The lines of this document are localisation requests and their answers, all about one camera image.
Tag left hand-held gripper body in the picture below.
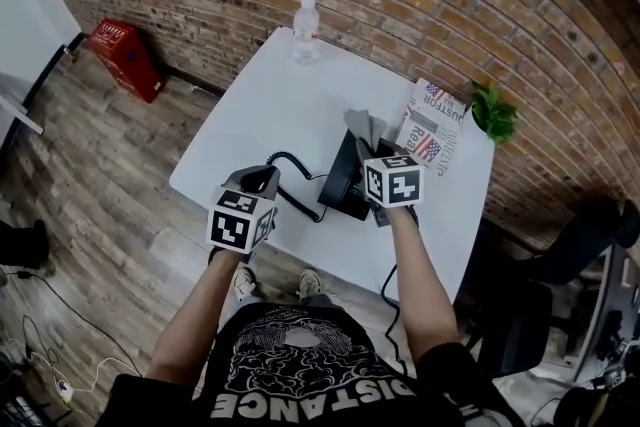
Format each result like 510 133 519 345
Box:
207 179 280 266

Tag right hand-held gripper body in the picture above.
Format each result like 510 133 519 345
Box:
363 154 425 229

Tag grey cloth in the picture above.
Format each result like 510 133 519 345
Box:
342 108 390 151

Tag person's right forearm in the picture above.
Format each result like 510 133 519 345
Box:
389 209 461 366

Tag person's left forearm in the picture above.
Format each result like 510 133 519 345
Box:
146 249 251 386

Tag white flag print book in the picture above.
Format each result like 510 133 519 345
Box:
394 77 466 177

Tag person's left white shoe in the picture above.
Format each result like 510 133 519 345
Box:
232 266 257 301

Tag person's white shoe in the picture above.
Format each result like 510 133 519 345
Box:
298 268 322 300
232 266 257 301

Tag person's right white shoe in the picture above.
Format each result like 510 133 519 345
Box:
298 268 322 300

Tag green plant in white pot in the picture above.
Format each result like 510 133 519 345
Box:
469 82 519 146

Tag person's grey trousers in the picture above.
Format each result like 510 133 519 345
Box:
219 292 346 331

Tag clear plastic water bottle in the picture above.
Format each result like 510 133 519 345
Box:
291 0 321 66

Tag person's black printed t-shirt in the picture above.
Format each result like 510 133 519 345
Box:
94 302 521 427

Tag red box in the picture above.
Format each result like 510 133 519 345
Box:
82 18 166 104

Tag black office chair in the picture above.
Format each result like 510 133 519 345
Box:
459 197 640 379

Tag black bag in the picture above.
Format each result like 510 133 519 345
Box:
564 384 640 427

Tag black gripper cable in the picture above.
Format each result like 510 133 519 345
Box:
381 263 409 374

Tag black floor cable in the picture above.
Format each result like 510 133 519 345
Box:
14 269 144 376

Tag white floor cable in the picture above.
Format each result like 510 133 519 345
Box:
29 354 126 396

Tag grey desk with white frame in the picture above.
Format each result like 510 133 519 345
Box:
569 244 640 381

